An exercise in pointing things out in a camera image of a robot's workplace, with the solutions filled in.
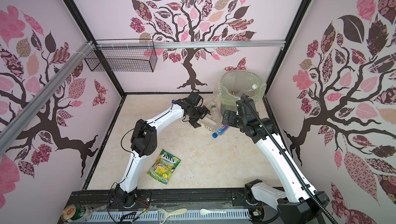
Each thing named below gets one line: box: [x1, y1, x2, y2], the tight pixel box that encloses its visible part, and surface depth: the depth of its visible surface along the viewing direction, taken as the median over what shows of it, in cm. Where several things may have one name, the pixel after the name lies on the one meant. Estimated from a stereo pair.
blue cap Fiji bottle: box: [211, 123, 229, 139], surface depth 97 cm
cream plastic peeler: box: [157, 208, 188, 224], surface depth 71 cm
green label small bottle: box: [210, 101, 220, 123], surface depth 108 cm
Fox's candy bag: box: [146, 148, 181, 185], surface depth 83 cm
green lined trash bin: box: [217, 70, 267, 112], surface depth 96 cm
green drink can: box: [60, 203, 93, 222], surface depth 65 cm
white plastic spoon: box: [199, 208, 227, 216], surface depth 71 cm
